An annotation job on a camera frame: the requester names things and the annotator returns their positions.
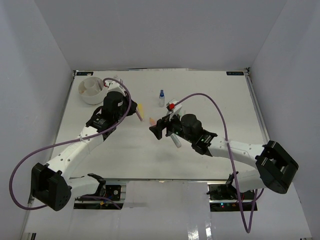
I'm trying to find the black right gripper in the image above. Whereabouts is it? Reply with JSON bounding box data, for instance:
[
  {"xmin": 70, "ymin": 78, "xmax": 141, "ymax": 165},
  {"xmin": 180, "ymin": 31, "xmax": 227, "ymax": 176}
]
[{"xmin": 149, "ymin": 110, "xmax": 194, "ymax": 144}]

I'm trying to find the pink slim marker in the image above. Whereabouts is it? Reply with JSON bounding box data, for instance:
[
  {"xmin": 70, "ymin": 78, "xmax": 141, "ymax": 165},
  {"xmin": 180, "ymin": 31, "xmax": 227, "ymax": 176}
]
[{"xmin": 135, "ymin": 109, "xmax": 143, "ymax": 122}]

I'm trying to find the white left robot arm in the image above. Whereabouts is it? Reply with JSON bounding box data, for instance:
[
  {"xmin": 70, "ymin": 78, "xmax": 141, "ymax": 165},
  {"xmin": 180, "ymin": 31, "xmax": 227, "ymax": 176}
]
[{"xmin": 30, "ymin": 90, "xmax": 137, "ymax": 212}]

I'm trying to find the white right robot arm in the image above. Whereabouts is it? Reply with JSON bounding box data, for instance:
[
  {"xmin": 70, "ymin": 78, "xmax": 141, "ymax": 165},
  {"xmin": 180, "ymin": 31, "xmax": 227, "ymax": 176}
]
[{"xmin": 149, "ymin": 114, "xmax": 299, "ymax": 200}]

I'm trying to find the orange pink highlighter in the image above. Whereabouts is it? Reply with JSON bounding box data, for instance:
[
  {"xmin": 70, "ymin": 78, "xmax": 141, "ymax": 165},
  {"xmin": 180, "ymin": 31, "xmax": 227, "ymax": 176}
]
[{"xmin": 149, "ymin": 117, "xmax": 157, "ymax": 127}]

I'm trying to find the yellow highlighter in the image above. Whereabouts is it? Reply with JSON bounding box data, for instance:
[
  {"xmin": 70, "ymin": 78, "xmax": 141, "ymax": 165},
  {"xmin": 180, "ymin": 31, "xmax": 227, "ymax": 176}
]
[{"xmin": 137, "ymin": 103, "xmax": 145, "ymax": 121}]

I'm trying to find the clear blue spray bottle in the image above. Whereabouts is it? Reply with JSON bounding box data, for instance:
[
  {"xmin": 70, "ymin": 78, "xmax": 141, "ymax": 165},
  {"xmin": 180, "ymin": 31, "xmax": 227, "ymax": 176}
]
[{"xmin": 158, "ymin": 89, "xmax": 165, "ymax": 108}]

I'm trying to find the white round divided container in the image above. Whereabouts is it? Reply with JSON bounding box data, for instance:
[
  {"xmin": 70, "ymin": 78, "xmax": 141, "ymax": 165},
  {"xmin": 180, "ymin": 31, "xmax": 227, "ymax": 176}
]
[{"xmin": 78, "ymin": 76, "xmax": 108, "ymax": 105}]

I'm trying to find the right table label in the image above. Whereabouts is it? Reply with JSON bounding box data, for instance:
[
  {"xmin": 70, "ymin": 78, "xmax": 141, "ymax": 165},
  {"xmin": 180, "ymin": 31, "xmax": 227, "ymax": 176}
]
[{"xmin": 226, "ymin": 71, "xmax": 244, "ymax": 76}]

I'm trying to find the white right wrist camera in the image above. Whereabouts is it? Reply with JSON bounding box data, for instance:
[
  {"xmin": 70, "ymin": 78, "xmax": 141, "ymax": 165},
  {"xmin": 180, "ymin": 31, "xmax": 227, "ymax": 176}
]
[{"xmin": 166, "ymin": 98, "xmax": 182, "ymax": 120}]

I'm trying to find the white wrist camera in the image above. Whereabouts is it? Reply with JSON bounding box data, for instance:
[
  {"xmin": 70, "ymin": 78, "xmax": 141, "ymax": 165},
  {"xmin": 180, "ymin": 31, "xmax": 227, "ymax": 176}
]
[
  {"xmin": 103, "ymin": 80, "xmax": 125, "ymax": 95},
  {"xmin": 166, "ymin": 98, "xmax": 182, "ymax": 120}
]

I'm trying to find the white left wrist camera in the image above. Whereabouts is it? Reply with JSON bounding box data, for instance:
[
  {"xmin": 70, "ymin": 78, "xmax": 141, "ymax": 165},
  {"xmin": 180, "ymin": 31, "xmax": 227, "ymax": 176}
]
[{"xmin": 103, "ymin": 80, "xmax": 125, "ymax": 95}]

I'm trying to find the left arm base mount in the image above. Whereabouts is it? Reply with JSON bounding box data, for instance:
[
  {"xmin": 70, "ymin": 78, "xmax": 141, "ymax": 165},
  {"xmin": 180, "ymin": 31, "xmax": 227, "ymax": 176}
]
[{"xmin": 73, "ymin": 173, "xmax": 124, "ymax": 210}]

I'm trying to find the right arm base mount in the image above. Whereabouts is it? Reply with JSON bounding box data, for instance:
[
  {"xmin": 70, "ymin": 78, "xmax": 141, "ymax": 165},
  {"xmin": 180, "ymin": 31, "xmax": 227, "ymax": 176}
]
[{"xmin": 206, "ymin": 174, "xmax": 258, "ymax": 212}]

